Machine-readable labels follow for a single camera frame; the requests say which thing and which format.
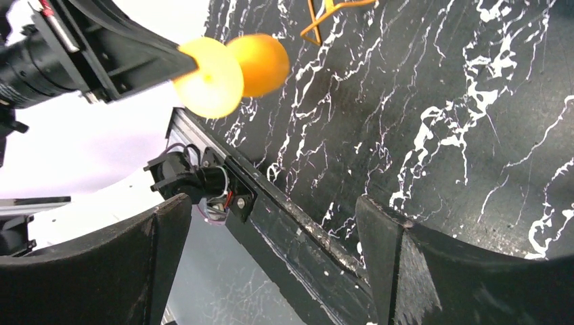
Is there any yellow wine glass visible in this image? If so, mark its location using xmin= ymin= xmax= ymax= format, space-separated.
xmin=172 ymin=34 xmax=290 ymax=118

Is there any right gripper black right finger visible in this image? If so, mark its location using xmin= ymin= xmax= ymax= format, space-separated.
xmin=355 ymin=195 xmax=573 ymax=324

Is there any gold wire wine glass rack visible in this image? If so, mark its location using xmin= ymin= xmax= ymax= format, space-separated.
xmin=299 ymin=0 xmax=376 ymax=46

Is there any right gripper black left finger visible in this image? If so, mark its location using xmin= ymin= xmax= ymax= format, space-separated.
xmin=1 ymin=194 xmax=192 ymax=324

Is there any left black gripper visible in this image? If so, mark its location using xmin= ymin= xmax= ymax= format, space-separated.
xmin=1 ymin=1 xmax=198 ymax=109

